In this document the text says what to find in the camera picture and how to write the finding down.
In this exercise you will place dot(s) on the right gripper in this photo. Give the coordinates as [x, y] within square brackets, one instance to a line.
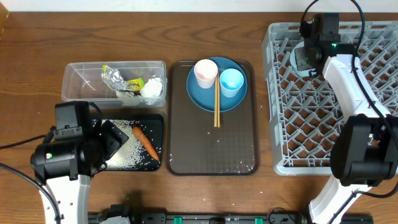
[302, 65]

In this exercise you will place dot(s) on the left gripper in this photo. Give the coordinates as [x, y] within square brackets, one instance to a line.
[114, 144]

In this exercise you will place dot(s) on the orange carrot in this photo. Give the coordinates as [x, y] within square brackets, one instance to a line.
[138, 133]

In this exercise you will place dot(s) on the white tissue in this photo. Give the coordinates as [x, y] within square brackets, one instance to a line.
[128, 98]
[151, 90]

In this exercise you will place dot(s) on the foil snack wrapper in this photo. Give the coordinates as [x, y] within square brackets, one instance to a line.
[115, 81]

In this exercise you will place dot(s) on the light blue rice bowl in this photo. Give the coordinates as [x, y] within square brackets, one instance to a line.
[291, 58]

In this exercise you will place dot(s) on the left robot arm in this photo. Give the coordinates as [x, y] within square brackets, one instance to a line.
[65, 166]

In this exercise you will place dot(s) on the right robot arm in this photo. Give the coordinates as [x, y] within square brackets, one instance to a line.
[365, 153]

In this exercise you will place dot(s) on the grey dishwasher rack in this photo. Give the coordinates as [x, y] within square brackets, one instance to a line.
[305, 118]

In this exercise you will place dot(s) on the spilled white rice pile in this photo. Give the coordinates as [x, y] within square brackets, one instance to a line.
[130, 149]

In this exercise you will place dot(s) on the black plastic tray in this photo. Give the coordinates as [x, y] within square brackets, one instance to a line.
[155, 124]

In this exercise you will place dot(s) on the clear plastic bin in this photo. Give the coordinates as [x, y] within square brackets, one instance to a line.
[82, 82]

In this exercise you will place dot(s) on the light blue cup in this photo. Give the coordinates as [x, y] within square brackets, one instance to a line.
[231, 81]

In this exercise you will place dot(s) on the brown serving tray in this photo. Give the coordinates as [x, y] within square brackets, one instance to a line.
[195, 145]

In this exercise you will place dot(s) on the right wooden chopstick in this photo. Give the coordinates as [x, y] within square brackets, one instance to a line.
[218, 101]

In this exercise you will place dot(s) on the wooden chopstick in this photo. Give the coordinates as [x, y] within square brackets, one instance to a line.
[215, 102]
[218, 101]

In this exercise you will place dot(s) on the left wooden chopstick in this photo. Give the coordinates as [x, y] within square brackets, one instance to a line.
[215, 102]

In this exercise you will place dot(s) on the pink cup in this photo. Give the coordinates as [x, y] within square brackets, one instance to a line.
[205, 72]

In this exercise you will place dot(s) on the blue plate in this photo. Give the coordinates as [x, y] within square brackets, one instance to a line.
[205, 98]

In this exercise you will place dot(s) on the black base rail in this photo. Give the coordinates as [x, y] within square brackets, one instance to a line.
[277, 218]

